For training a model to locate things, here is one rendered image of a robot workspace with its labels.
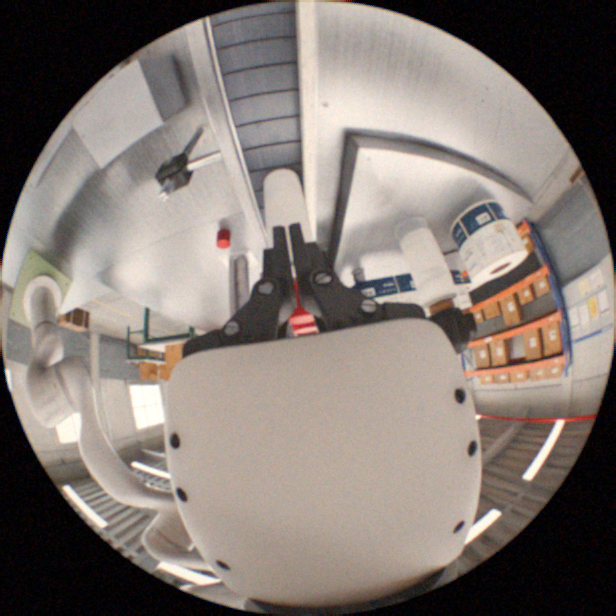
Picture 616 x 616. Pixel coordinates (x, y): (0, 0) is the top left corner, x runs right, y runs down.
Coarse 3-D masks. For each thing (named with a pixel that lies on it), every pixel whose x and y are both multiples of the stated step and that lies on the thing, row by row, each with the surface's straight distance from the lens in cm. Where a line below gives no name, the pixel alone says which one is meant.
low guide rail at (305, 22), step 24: (312, 0) 23; (312, 24) 22; (312, 48) 22; (312, 72) 22; (312, 96) 22; (312, 120) 23; (312, 144) 24; (312, 168) 26; (312, 192) 28; (312, 216) 32
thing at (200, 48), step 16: (192, 32) 18; (208, 32) 19; (192, 48) 17; (208, 48) 17; (208, 64) 17; (208, 80) 17; (208, 96) 17; (208, 112) 17; (224, 112) 17; (224, 128) 18; (224, 144) 18; (224, 160) 19; (240, 160) 20; (240, 176) 20; (240, 192) 21; (256, 224) 25; (256, 240) 27
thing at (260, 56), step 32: (224, 32) 26; (256, 32) 25; (288, 32) 25; (224, 64) 25; (256, 64) 25; (288, 64) 25; (256, 96) 25; (288, 96) 25; (256, 128) 26; (288, 128) 27; (256, 160) 28; (288, 160) 29; (256, 192) 32
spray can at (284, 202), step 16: (272, 176) 28; (288, 176) 27; (272, 192) 25; (288, 192) 24; (272, 208) 23; (288, 208) 22; (304, 208) 24; (272, 224) 22; (288, 224) 21; (304, 224) 21; (272, 240) 21; (288, 240) 19; (304, 320) 19
